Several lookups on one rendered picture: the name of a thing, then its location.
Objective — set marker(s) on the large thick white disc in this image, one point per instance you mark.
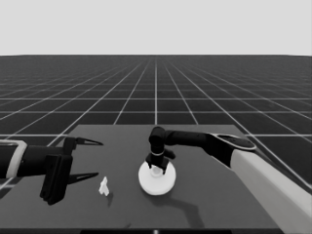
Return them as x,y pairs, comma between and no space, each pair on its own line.
156,187

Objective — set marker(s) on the small white T-shaped piece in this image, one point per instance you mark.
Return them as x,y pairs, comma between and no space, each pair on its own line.
104,190

